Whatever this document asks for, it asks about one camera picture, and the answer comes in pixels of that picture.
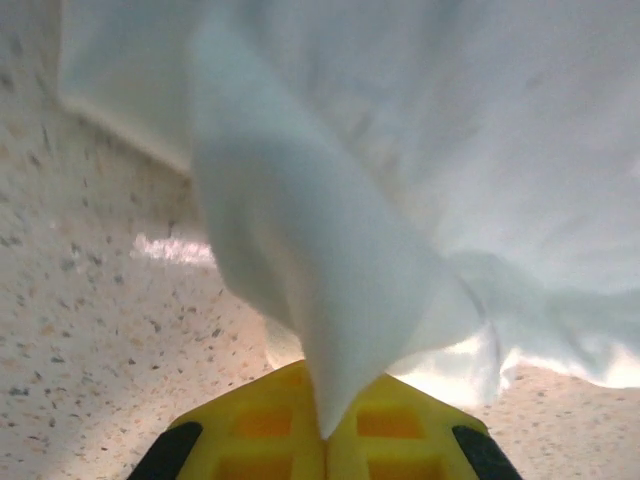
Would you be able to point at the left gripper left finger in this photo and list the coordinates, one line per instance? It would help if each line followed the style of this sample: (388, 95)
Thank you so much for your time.
(250, 440)

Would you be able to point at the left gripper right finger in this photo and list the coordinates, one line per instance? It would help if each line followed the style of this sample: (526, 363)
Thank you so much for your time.
(400, 440)

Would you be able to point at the white t-shirt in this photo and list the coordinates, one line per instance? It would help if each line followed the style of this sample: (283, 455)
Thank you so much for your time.
(325, 200)

